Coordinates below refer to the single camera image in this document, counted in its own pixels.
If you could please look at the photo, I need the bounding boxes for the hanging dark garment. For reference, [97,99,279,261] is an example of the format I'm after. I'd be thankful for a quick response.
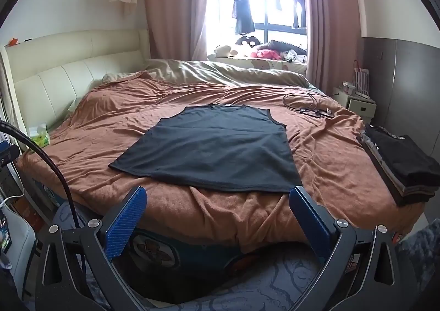
[293,0,307,29]
[232,0,255,35]

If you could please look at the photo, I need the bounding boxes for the green tissue pack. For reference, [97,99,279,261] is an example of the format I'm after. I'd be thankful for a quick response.
[29,123,50,148]

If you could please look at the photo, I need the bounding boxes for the clutter on window sill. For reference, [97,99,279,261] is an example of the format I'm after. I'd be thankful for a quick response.
[208,35,308,64]

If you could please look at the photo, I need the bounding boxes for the white bedside table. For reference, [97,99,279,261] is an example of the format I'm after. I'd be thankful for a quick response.
[332,82,377,123]

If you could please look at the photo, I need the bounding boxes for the pink curtain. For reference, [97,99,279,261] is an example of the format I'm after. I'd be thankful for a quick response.
[306,0,362,93]
[145,0,207,61]

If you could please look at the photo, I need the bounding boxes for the stack of folded dark clothes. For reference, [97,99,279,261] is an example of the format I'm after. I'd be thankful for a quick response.
[357,125,439,206]

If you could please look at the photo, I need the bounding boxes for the right pink curtain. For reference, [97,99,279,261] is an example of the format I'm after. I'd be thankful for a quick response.
[306,0,362,93]

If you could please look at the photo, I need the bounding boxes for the hanging dark garment left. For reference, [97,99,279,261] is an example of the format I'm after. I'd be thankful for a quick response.
[232,0,255,35]

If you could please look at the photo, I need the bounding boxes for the black sleeveless shirt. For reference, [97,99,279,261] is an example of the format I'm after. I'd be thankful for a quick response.
[109,105,301,193]

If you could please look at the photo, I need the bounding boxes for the left pink curtain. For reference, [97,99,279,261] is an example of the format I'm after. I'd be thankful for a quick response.
[145,0,207,61]

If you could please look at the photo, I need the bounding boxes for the cream leather headboard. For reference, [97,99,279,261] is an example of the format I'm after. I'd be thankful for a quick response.
[1,29,151,133]

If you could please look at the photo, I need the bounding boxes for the orange-brown fleece blanket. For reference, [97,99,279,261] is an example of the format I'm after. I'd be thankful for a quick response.
[15,70,422,254]

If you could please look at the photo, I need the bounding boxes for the black cable on bed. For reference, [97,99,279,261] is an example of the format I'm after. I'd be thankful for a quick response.
[282,91,335,119]

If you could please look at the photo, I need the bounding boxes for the beige duvet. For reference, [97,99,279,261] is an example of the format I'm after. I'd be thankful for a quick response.
[102,58,310,89]

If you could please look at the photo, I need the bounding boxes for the hanging dark garment right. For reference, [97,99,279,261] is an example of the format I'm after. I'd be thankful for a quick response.
[293,0,307,29]

